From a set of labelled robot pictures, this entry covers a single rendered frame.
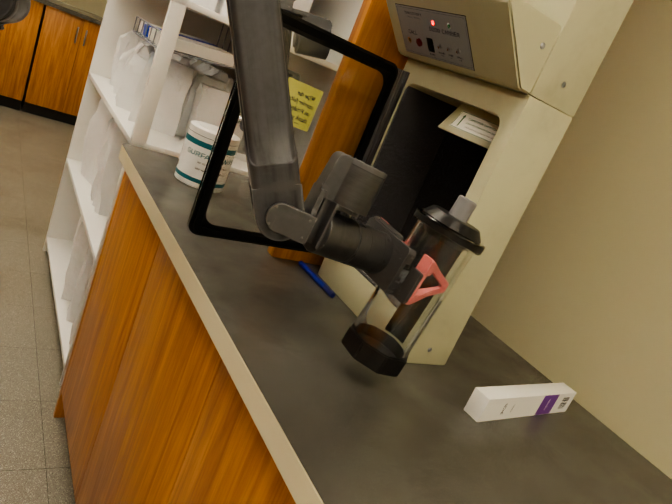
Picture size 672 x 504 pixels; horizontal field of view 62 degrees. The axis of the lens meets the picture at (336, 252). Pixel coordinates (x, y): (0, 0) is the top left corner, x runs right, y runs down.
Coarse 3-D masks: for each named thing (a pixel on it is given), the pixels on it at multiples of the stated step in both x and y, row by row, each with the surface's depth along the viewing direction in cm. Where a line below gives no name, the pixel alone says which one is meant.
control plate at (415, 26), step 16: (400, 16) 97; (416, 16) 93; (432, 16) 89; (448, 16) 86; (464, 16) 82; (416, 32) 96; (432, 32) 92; (448, 32) 88; (464, 32) 84; (416, 48) 98; (464, 48) 86; (464, 64) 88
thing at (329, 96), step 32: (288, 32) 90; (288, 64) 93; (320, 64) 96; (352, 64) 99; (320, 96) 99; (352, 96) 102; (320, 128) 102; (352, 128) 106; (224, 160) 95; (320, 160) 105; (224, 192) 97; (224, 224) 100; (256, 224) 104
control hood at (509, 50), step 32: (416, 0) 91; (448, 0) 84; (480, 0) 77; (512, 0) 73; (480, 32) 81; (512, 32) 76; (544, 32) 78; (448, 64) 93; (480, 64) 85; (512, 64) 79
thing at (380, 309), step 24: (408, 240) 78; (432, 240) 75; (456, 264) 76; (360, 312) 83; (384, 312) 78; (408, 312) 77; (432, 312) 78; (360, 336) 80; (384, 336) 78; (408, 336) 78
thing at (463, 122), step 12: (468, 108) 96; (444, 120) 100; (456, 120) 96; (468, 120) 94; (480, 120) 94; (492, 120) 93; (456, 132) 95; (468, 132) 94; (480, 132) 93; (492, 132) 93; (480, 144) 93
